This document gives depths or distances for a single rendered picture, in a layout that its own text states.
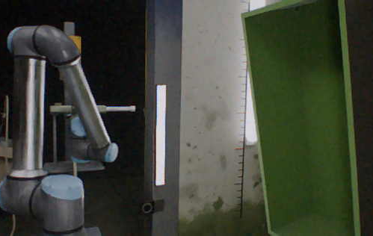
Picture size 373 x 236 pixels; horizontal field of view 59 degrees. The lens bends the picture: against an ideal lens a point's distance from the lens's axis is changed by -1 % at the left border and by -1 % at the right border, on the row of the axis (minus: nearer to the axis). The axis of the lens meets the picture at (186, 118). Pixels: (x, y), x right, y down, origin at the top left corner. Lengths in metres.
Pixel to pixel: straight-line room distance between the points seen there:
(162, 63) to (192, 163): 0.68
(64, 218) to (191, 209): 1.16
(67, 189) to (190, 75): 1.17
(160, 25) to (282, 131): 0.95
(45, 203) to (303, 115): 1.40
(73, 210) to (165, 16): 1.29
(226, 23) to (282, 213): 1.24
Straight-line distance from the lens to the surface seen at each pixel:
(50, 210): 1.33
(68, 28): 2.20
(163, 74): 2.08
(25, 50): 1.41
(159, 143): 2.08
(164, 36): 2.10
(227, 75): 2.28
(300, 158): 2.04
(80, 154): 1.67
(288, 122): 1.94
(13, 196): 1.44
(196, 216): 2.35
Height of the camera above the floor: 1.27
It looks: 6 degrees down
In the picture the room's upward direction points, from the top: 1 degrees clockwise
